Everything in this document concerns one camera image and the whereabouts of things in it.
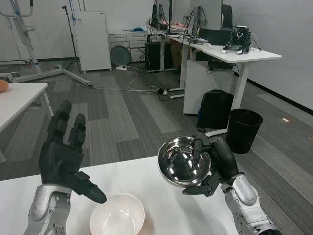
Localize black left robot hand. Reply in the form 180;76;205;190
39;99;108;204

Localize white side table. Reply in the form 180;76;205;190
0;82;54;164

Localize white plastic bowl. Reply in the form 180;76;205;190
89;193;145;235

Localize black waste bin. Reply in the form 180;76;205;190
226;108;264;155

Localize black computer tower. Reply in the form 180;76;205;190
144;41;175;71

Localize black tripod stand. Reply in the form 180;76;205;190
61;5;82;74

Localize white floor cable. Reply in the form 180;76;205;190
92;65;159;93

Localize grey metal gantry stand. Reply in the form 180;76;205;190
0;0;93;87

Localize black box on desk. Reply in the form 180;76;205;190
199;27;234;46

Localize white drawer cabinet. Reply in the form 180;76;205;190
108;29;148;63

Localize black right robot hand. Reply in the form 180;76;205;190
182;133;240;197

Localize white standing desk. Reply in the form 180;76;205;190
156;28;283;138

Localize white mobile whiteboard panel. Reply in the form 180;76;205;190
72;10;112;73

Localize black electronics board assembly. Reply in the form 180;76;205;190
222;25;253;55

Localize grey round tray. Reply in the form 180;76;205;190
110;45;131;66

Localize black backpack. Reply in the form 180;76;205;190
197;89;235;130

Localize shiny metal bowl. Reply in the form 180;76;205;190
157;137;211;188

